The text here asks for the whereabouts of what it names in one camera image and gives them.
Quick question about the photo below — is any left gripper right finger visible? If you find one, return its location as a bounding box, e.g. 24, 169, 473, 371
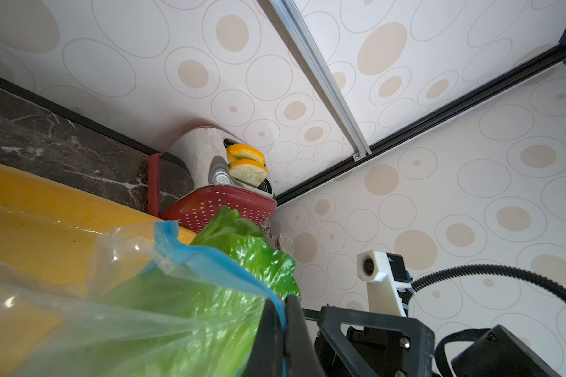
285, 295, 325, 377

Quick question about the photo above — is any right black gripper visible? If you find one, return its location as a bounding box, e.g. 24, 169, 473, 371
314, 306, 435, 376

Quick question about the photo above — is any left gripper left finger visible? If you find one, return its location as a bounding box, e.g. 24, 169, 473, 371
243, 301, 283, 377

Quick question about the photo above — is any chinese cabbage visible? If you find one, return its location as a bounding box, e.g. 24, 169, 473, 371
95, 207, 300, 376

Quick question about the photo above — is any clear zipper bag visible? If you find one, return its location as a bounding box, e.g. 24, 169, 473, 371
0, 220, 300, 376

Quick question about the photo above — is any pale toast slice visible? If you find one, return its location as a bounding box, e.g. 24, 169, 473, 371
229, 159, 268, 188

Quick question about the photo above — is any red toaster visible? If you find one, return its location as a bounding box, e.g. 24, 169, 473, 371
148, 125, 277, 233

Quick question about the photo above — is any yellow toast slice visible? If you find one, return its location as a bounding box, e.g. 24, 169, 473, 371
226, 143, 266, 165

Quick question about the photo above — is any yellow plastic tray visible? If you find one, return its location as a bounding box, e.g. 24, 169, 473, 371
0, 165, 171, 376

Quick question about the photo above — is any horizontal aluminium bar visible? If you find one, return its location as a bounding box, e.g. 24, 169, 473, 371
265, 0, 372, 161

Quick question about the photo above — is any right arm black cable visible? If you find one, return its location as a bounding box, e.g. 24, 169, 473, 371
400, 263, 566, 377

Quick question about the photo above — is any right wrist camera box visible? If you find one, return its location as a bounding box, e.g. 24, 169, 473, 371
357, 251, 411, 317

